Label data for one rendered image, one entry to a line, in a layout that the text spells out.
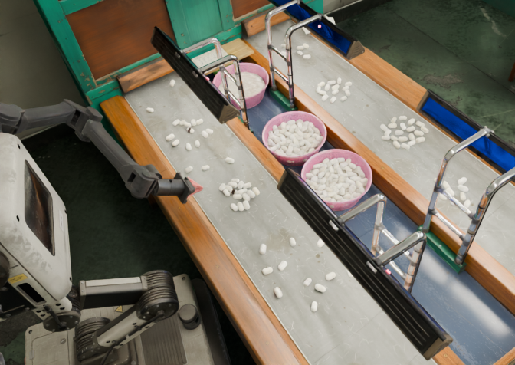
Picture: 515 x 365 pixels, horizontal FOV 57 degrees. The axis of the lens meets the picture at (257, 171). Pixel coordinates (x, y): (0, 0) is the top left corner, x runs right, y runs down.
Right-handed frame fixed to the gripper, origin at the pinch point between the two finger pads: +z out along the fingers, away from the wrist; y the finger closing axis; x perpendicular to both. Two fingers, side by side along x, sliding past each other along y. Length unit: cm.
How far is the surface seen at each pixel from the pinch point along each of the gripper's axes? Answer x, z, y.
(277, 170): -12.5, 29.3, -3.0
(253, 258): 7.0, 9.5, -29.3
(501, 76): -80, 230, 31
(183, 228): 14.6, -3.1, -5.0
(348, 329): 0, 18, -67
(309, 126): -27, 51, 11
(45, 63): 40, 1, 168
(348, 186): -22, 45, -24
